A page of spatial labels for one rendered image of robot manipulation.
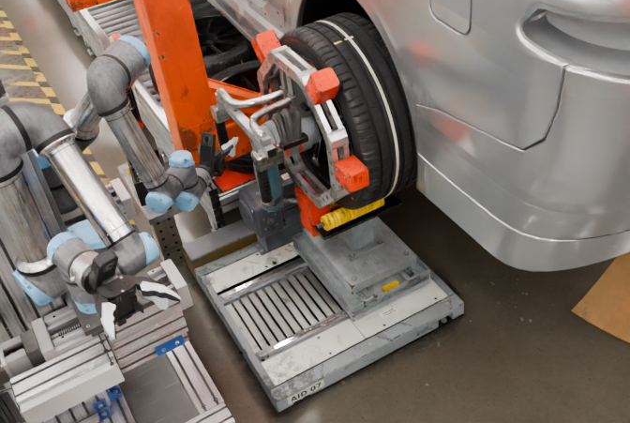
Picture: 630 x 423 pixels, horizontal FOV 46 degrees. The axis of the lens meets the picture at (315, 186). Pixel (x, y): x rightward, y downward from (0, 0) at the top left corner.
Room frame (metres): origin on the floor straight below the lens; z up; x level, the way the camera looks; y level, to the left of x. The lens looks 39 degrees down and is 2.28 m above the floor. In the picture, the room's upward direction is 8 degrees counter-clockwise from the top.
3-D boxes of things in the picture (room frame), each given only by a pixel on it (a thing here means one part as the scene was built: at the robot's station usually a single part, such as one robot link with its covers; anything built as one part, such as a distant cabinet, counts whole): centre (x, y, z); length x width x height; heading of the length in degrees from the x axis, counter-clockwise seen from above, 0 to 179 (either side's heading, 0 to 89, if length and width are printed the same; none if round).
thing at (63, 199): (1.94, 0.82, 0.87); 0.15 x 0.15 x 0.10
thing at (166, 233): (2.48, 0.68, 0.21); 0.10 x 0.10 x 0.42; 24
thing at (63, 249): (1.21, 0.54, 1.21); 0.11 x 0.08 x 0.09; 40
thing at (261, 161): (1.87, 0.13, 0.93); 0.09 x 0.05 x 0.05; 114
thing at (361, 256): (2.18, -0.14, 0.32); 0.40 x 0.30 x 0.28; 24
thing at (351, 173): (1.83, -0.12, 0.85); 0.09 x 0.08 x 0.07; 24
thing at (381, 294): (2.18, -0.14, 0.13); 0.50 x 0.36 x 0.10; 24
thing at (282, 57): (2.11, 0.01, 0.85); 0.54 x 0.07 x 0.54; 24
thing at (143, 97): (3.64, 0.92, 0.28); 2.47 x 0.09 x 0.22; 24
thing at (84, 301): (1.22, 0.53, 1.12); 0.11 x 0.08 x 0.11; 130
